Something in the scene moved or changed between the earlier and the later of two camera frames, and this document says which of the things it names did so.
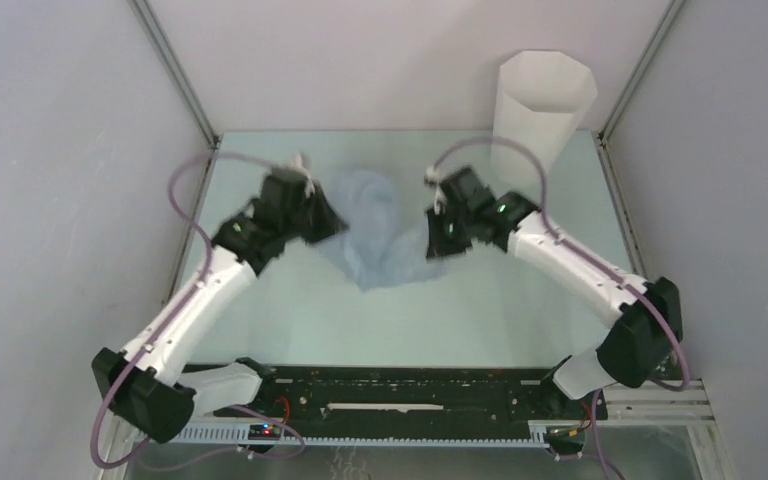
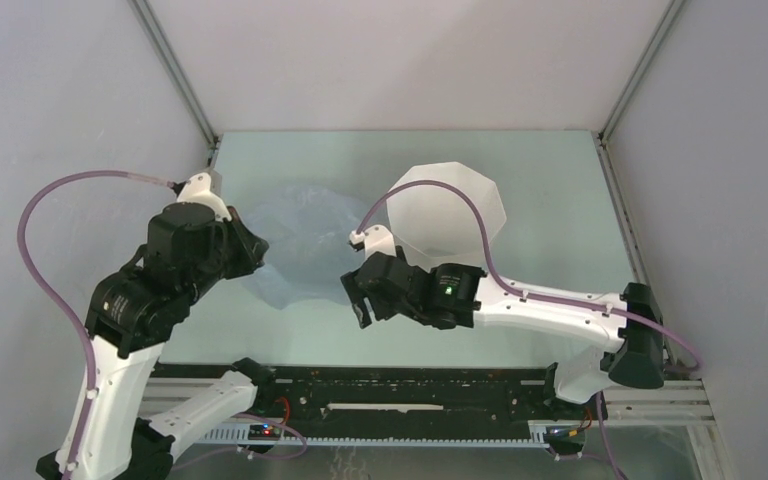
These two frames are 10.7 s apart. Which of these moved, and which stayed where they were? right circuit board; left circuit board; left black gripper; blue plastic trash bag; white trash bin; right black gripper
Moved: left black gripper; white trash bin; blue plastic trash bag; right black gripper
Stayed: left circuit board; right circuit board
